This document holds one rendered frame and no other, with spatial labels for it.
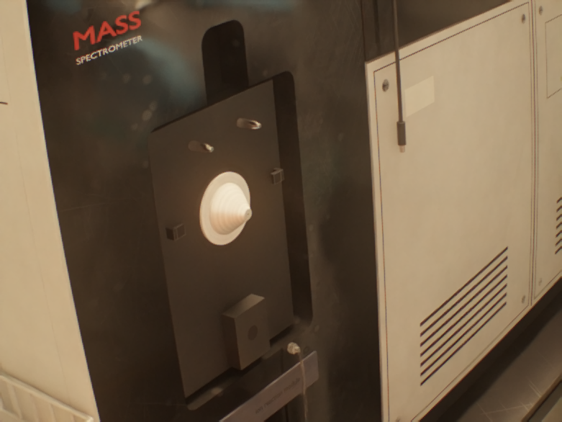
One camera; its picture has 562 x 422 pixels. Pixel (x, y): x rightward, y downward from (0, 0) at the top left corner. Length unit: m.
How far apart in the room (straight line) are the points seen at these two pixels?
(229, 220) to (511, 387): 0.69
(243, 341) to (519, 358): 0.68
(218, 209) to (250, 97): 0.10
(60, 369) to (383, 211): 0.41
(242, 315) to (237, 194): 0.11
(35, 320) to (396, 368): 0.50
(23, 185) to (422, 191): 0.53
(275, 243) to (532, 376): 0.63
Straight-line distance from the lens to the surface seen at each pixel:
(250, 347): 0.92
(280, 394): 0.99
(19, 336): 0.84
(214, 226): 0.86
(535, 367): 1.50
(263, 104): 0.90
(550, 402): 1.52
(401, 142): 1.05
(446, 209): 1.19
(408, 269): 1.14
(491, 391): 1.44
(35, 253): 0.77
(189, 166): 0.83
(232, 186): 0.87
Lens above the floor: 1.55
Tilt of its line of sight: 24 degrees down
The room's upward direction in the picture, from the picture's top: 5 degrees counter-clockwise
